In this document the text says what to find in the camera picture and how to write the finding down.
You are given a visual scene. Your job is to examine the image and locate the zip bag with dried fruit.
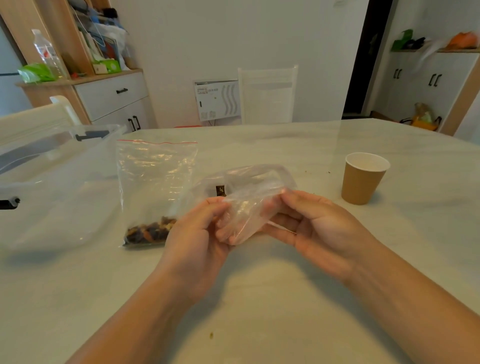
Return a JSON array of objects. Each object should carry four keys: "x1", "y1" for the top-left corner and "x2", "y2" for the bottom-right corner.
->
[{"x1": 115, "y1": 139, "x2": 199, "y2": 249}]

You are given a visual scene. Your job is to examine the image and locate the clear plastic storage box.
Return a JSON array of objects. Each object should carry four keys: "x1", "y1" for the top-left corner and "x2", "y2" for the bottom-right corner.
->
[{"x1": 0, "y1": 123, "x2": 129, "y2": 254}]

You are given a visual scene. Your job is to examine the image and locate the orange plastic bag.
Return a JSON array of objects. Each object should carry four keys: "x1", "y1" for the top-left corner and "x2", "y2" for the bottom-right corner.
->
[{"x1": 447, "y1": 31, "x2": 480, "y2": 50}]

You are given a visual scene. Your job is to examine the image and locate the person's right forearm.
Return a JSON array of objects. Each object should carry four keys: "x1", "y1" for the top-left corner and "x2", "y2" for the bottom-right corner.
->
[{"x1": 343, "y1": 240, "x2": 480, "y2": 364}]

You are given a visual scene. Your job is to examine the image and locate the wooden sideboard with white drawers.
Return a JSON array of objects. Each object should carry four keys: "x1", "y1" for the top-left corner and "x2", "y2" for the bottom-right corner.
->
[{"x1": 0, "y1": 0, "x2": 158, "y2": 132}]

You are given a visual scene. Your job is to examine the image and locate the white cabinet with black handles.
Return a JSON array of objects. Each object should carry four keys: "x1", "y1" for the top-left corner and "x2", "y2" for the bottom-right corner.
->
[{"x1": 369, "y1": 47, "x2": 480, "y2": 136}]

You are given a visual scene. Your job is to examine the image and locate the person's left hand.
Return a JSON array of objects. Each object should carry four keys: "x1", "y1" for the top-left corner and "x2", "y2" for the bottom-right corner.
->
[{"x1": 155, "y1": 196, "x2": 236, "y2": 301}]

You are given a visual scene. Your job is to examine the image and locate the white wall heater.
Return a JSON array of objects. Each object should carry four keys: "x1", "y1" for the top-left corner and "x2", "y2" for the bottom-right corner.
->
[{"x1": 193, "y1": 79, "x2": 241, "y2": 123}]

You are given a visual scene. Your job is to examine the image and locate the clear plastic bottle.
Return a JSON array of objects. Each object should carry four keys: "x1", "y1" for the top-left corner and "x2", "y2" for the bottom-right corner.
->
[{"x1": 31, "y1": 29, "x2": 69, "y2": 80}]

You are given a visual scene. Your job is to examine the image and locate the person's left forearm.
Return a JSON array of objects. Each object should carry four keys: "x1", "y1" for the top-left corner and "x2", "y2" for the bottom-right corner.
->
[{"x1": 65, "y1": 272, "x2": 201, "y2": 364}]

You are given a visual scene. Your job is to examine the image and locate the brown paper cup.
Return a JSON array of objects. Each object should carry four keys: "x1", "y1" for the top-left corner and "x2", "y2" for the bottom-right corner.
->
[{"x1": 341, "y1": 152, "x2": 391, "y2": 206}]

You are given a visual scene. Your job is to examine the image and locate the green tissue box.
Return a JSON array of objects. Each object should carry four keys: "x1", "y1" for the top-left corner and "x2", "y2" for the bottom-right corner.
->
[{"x1": 91, "y1": 59, "x2": 122, "y2": 75}]

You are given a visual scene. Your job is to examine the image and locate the white plastic chair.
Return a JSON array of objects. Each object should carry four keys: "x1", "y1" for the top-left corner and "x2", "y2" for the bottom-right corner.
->
[{"x1": 0, "y1": 95, "x2": 82, "y2": 133}]

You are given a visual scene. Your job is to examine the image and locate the yellow bag with black straps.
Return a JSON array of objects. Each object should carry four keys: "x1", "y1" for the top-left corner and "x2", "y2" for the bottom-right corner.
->
[{"x1": 398, "y1": 102, "x2": 443, "y2": 132}]

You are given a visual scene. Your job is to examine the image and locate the pile of books and papers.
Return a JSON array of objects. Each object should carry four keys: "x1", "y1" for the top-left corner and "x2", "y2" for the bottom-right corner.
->
[{"x1": 68, "y1": 0, "x2": 130, "y2": 72}]

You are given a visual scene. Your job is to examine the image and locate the green plastic packet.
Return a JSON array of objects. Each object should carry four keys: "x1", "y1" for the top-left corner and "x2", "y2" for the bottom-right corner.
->
[{"x1": 17, "y1": 62, "x2": 58, "y2": 84}]

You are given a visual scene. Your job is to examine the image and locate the clear plastic bag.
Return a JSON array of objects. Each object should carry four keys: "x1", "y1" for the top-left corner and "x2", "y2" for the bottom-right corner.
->
[{"x1": 190, "y1": 163, "x2": 298, "y2": 247}]

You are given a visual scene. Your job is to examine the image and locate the person's right hand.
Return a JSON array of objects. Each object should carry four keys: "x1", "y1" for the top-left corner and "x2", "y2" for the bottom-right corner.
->
[{"x1": 259, "y1": 189, "x2": 376, "y2": 283}]

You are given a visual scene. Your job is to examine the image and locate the white slatted chair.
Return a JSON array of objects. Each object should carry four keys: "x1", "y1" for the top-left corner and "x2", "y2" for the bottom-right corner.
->
[{"x1": 237, "y1": 65, "x2": 299, "y2": 125}]

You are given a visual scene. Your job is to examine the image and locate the green bag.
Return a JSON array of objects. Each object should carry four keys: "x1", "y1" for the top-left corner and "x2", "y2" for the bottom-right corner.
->
[{"x1": 391, "y1": 29, "x2": 414, "y2": 52}]

